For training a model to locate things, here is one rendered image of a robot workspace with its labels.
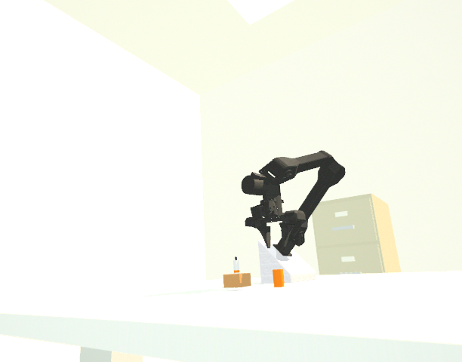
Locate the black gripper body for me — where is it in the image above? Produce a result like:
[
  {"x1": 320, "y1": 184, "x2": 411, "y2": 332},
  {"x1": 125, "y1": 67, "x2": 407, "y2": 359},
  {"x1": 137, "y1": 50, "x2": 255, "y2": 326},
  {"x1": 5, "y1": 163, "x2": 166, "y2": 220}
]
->
[{"x1": 245, "y1": 195, "x2": 306, "y2": 227}]

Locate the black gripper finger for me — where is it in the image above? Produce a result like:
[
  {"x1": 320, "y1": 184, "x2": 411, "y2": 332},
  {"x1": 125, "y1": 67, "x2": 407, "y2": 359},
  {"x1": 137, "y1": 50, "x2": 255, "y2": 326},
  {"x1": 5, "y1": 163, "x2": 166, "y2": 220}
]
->
[
  {"x1": 254, "y1": 225, "x2": 271, "y2": 248},
  {"x1": 279, "y1": 222, "x2": 297, "y2": 247}
]

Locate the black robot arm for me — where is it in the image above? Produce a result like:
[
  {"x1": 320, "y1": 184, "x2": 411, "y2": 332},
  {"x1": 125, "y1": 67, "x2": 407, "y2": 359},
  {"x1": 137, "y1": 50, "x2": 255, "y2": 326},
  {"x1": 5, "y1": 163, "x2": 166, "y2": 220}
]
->
[{"x1": 241, "y1": 150, "x2": 346, "y2": 256}]

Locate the white marker with orange band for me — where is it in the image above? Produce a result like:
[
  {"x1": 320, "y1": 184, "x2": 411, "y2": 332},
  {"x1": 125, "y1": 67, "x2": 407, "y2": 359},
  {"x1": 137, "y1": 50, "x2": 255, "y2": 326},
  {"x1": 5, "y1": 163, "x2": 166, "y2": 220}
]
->
[{"x1": 233, "y1": 256, "x2": 239, "y2": 274}]

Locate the tan rectangular block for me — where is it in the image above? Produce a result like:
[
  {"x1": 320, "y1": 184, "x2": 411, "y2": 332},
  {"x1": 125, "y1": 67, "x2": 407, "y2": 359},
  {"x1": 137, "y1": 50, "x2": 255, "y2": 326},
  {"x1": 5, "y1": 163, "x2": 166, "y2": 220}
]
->
[{"x1": 223, "y1": 273, "x2": 251, "y2": 287}]

